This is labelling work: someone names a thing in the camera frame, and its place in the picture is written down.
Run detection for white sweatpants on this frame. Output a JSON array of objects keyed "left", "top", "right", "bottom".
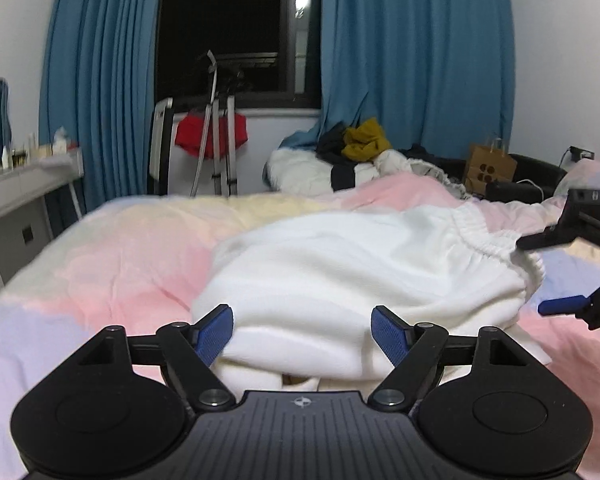
[{"left": 192, "top": 204, "right": 548, "bottom": 393}]

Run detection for red cloth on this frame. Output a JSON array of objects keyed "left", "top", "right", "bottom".
[{"left": 174, "top": 112, "right": 249, "bottom": 158}]

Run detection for white folding chair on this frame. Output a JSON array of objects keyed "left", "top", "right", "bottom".
[{"left": 148, "top": 98, "right": 174, "bottom": 196}]

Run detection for brown paper bag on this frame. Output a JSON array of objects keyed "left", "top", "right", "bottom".
[{"left": 464, "top": 138, "right": 517, "bottom": 196}]

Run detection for white clothes pile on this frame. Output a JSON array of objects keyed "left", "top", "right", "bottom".
[{"left": 263, "top": 146, "right": 469, "bottom": 200}]

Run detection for black garment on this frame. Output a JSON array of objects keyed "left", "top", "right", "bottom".
[{"left": 315, "top": 122, "right": 358, "bottom": 192}]

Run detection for blue curtain left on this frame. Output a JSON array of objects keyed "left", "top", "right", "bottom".
[{"left": 38, "top": 0, "right": 159, "bottom": 210}]

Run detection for blue curtain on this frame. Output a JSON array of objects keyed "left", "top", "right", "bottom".
[
  {"left": 282, "top": 0, "right": 515, "bottom": 158},
  {"left": 38, "top": 0, "right": 159, "bottom": 210}
]

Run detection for dark window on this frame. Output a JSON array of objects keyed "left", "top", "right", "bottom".
[{"left": 155, "top": 0, "right": 322, "bottom": 108}]

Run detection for black sofa chair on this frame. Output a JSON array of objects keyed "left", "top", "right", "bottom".
[{"left": 400, "top": 143, "right": 567, "bottom": 204}]

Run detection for metal drying rack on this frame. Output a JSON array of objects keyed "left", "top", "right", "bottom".
[{"left": 189, "top": 50, "right": 238, "bottom": 197}]

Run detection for mustard yellow garment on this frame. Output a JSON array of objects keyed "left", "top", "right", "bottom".
[{"left": 341, "top": 117, "right": 392, "bottom": 162}]

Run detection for toiletries on desk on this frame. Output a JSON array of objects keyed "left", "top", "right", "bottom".
[{"left": 0, "top": 127, "right": 83, "bottom": 174}]

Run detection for blue curtain right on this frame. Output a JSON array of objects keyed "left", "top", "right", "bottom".
[{"left": 282, "top": 0, "right": 515, "bottom": 158}]

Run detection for white desk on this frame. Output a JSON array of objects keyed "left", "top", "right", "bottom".
[{"left": 0, "top": 148, "right": 84, "bottom": 290}]

